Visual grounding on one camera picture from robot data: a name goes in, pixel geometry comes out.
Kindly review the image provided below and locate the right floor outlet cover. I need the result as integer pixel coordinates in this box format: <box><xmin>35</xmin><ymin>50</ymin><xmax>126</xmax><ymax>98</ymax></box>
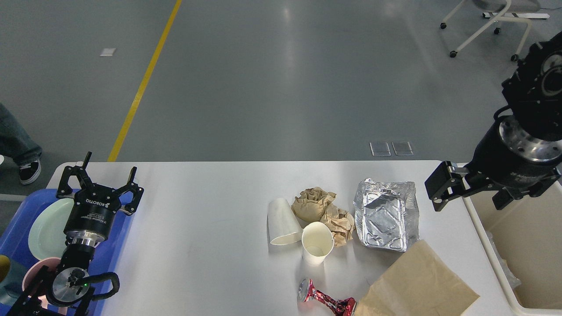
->
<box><xmin>392</xmin><ymin>141</ymin><xmax>414</xmax><ymax>156</ymax></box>

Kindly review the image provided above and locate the floor outlet cover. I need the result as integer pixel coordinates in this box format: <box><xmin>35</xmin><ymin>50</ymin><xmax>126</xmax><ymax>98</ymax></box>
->
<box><xmin>392</xmin><ymin>141</ymin><xmax>414</xmax><ymax>156</ymax></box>
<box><xmin>369</xmin><ymin>141</ymin><xmax>392</xmax><ymax>157</ymax></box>

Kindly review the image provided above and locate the pink mug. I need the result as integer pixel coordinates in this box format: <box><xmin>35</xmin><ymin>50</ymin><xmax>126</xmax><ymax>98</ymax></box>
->
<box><xmin>22</xmin><ymin>257</ymin><xmax>61</xmax><ymax>308</ymax></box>

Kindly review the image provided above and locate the dark teal mug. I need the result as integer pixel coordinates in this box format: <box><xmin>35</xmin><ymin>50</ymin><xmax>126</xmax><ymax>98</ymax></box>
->
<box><xmin>0</xmin><ymin>255</ymin><xmax>28</xmax><ymax>305</ymax></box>

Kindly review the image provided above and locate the beige plastic bin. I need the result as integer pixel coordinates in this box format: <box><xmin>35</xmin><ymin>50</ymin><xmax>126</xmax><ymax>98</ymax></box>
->
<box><xmin>463</xmin><ymin>182</ymin><xmax>562</xmax><ymax>316</ymax></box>

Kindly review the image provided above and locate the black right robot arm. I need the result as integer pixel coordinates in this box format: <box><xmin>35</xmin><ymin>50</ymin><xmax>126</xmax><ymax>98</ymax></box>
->
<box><xmin>424</xmin><ymin>34</ymin><xmax>562</xmax><ymax>212</ymax></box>

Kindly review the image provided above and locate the blue plastic tray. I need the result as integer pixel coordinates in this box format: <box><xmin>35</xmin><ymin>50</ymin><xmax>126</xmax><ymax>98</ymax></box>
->
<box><xmin>1</xmin><ymin>189</ymin><xmax>131</xmax><ymax>316</ymax></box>

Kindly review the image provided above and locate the upright white paper cup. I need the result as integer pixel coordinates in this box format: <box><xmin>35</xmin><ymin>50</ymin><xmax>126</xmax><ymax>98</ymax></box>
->
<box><xmin>301</xmin><ymin>222</ymin><xmax>335</xmax><ymax>266</ymax></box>

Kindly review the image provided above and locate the brown paper bag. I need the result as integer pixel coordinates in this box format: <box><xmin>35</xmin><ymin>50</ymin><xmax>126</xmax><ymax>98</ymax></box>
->
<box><xmin>354</xmin><ymin>240</ymin><xmax>480</xmax><ymax>316</ymax></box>

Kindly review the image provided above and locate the person in jeans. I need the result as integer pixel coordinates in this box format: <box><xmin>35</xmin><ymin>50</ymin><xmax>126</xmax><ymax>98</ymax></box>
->
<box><xmin>0</xmin><ymin>104</ymin><xmax>43</xmax><ymax>185</ymax></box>

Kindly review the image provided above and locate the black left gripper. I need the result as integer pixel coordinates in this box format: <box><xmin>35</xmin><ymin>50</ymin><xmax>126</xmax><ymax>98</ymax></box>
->
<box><xmin>56</xmin><ymin>152</ymin><xmax>144</xmax><ymax>244</ymax></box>

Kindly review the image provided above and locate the crumpled brown paper ball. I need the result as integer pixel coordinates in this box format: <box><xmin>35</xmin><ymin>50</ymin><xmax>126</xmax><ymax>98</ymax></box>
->
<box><xmin>291</xmin><ymin>187</ymin><xmax>336</xmax><ymax>223</ymax></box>

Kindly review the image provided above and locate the light green plate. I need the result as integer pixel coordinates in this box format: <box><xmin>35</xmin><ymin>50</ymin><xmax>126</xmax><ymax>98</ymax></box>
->
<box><xmin>28</xmin><ymin>198</ymin><xmax>74</xmax><ymax>260</ymax></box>

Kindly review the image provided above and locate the crushed red can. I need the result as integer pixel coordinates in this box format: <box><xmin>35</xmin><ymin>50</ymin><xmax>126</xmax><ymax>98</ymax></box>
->
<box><xmin>297</xmin><ymin>278</ymin><xmax>357</xmax><ymax>316</ymax></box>

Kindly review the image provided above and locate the white office chair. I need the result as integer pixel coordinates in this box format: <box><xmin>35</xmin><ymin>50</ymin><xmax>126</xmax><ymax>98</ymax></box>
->
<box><xmin>448</xmin><ymin>0</ymin><xmax>540</xmax><ymax>61</ymax></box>

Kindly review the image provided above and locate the aluminium foil tray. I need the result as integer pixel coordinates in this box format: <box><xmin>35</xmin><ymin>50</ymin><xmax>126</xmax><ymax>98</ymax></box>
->
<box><xmin>353</xmin><ymin>178</ymin><xmax>420</xmax><ymax>252</ymax></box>

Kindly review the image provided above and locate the left floor outlet cover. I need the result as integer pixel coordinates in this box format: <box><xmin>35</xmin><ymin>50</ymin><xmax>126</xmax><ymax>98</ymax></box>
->
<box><xmin>369</xmin><ymin>141</ymin><xmax>392</xmax><ymax>157</ymax></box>

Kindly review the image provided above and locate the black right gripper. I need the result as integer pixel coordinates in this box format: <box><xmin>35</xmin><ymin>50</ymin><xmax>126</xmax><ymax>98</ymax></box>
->
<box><xmin>424</xmin><ymin>115</ymin><xmax>561</xmax><ymax>212</ymax></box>

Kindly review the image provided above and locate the tipped white paper cup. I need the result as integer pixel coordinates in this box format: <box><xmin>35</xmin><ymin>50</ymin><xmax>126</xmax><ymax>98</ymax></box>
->
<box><xmin>267</xmin><ymin>198</ymin><xmax>303</xmax><ymax>245</ymax></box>

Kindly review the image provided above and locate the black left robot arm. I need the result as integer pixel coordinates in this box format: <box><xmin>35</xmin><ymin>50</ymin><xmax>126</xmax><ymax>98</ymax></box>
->
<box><xmin>7</xmin><ymin>152</ymin><xmax>144</xmax><ymax>316</ymax></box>

